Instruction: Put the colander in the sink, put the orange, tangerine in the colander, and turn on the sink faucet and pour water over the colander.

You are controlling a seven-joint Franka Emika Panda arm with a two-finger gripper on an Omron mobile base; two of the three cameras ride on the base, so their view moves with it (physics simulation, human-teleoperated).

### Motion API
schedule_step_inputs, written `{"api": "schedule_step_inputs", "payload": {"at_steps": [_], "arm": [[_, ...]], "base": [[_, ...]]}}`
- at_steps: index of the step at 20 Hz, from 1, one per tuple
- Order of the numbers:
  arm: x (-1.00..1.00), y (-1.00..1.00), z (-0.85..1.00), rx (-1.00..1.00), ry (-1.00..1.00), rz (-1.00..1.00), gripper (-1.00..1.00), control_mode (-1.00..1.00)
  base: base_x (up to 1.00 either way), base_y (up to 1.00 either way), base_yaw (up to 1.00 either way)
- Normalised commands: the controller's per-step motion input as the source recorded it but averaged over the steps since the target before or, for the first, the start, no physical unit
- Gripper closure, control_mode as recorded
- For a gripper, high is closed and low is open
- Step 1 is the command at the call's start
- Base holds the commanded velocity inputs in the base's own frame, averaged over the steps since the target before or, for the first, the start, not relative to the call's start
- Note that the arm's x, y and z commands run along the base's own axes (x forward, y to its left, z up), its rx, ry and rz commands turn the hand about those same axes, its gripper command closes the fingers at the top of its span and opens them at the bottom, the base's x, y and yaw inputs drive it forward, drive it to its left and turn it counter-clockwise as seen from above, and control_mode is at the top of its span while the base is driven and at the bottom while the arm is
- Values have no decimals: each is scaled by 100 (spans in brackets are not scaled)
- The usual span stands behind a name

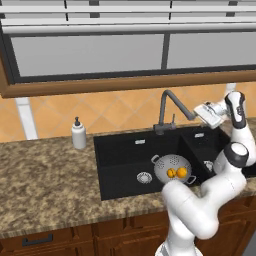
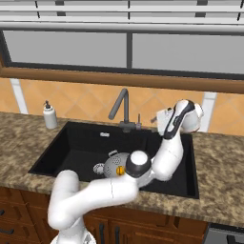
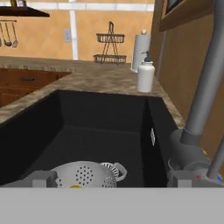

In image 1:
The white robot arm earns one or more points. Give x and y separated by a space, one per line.
196 206

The white soap dispenser bottle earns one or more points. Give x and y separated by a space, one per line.
79 135

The window with white blinds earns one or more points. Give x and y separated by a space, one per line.
126 43

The brown wooden drawer front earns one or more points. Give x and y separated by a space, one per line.
46 240
146 220

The brown wooden cupboard door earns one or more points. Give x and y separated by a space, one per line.
230 233
133 243

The tangerine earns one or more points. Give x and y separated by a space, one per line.
171 173

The orange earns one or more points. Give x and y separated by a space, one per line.
182 172

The black double sink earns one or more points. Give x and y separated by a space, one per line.
133 160

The grey metal colander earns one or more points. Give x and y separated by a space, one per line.
168 165

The dark grey sink faucet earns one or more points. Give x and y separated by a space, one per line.
166 113

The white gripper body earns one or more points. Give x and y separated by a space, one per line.
208 115

